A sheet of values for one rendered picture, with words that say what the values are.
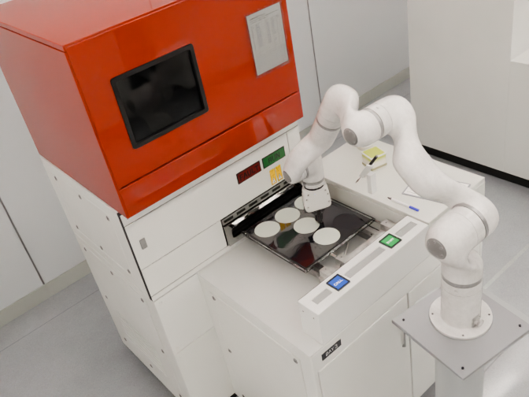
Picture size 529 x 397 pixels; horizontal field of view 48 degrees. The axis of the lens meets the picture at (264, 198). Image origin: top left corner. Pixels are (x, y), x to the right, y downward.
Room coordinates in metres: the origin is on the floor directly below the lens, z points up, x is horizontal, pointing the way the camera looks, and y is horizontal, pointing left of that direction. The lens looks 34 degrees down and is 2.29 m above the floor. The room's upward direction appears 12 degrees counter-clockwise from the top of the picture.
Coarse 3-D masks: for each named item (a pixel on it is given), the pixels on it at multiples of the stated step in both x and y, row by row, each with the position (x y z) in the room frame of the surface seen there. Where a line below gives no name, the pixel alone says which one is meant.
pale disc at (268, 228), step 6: (264, 222) 1.89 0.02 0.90; (270, 222) 1.88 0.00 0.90; (276, 222) 1.87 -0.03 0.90; (258, 228) 1.86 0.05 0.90; (264, 228) 1.85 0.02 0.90; (270, 228) 1.84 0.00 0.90; (276, 228) 1.83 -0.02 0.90; (258, 234) 1.82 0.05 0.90; (264, 234) 1.81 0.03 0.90; (270, 234) 1.81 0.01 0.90
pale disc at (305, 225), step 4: (300, 220) 1.86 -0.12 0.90; (304, 220) 1.85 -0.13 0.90; (308, 220) 1.85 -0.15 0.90; (312, 220) 1.84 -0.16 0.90; (296, 224) 1.83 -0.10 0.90; (300, 224) 1.83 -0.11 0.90; (304, 224) 1.82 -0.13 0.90; (308, 224) 1.82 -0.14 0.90; (312, 224) 1.81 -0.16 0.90; (316, 224) 1.80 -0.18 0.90; (296, 228) 1.81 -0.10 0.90; (300, 228) 1.80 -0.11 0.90; (304, 228) 1.80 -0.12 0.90; (308, 228) 1.79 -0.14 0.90; (312, 228) 1.79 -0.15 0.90; (316, 228) 1.78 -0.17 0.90; (300, 232) 1.78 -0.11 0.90; (304, 232) 1.77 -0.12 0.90; (308, 232) 1.77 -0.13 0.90
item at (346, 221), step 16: (336, 208) 1.88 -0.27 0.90; (256, 224) 1.88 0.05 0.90; (288, 224) 1.84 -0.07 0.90; (320, 224) 1.80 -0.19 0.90; (336, 224) 1.78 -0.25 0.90; (352, 224) 1.76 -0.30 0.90; (272, 240) 1.77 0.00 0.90; (288, 240) 1.75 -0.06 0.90; (304, 240) 1.73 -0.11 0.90; (288, 256) 1.66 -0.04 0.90; (304, 256) 1.64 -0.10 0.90; (320, 256) 1.62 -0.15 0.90
